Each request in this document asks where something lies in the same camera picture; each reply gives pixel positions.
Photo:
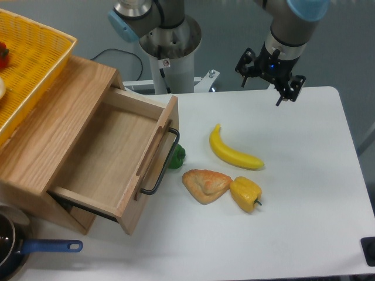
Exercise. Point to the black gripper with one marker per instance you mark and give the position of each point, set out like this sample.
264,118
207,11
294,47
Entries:
274,64

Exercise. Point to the black corner device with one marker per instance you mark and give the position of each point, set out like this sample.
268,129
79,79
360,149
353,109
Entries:
368,244

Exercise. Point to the blue handled saucepan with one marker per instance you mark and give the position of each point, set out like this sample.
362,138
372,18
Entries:
16,246

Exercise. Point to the wooden drawer cabinet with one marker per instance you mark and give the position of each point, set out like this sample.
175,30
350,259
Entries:
35,153

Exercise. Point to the yellow toy bell pepper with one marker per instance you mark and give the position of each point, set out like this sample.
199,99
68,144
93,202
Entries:
246,193

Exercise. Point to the yellow plastic basket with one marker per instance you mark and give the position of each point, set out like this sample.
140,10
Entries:
37,55

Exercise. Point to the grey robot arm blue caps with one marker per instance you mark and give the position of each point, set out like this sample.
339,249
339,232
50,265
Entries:
293,22

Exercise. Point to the yellow toy banana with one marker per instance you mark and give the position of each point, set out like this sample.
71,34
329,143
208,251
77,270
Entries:
230,155

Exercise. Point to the white toy vegetable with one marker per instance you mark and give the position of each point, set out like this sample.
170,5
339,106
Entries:
2,88

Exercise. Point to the toy croissant bread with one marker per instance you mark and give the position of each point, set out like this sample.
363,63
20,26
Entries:
206,186

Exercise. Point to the red toy pepper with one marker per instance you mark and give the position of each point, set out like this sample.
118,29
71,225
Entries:
4,55

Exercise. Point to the open wooden drawer black handle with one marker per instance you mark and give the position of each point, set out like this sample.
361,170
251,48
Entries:
120,158

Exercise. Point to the green toy bell pepper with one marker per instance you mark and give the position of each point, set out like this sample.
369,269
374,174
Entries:
177,157

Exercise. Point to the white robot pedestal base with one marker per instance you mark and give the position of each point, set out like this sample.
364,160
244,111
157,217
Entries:
171,54

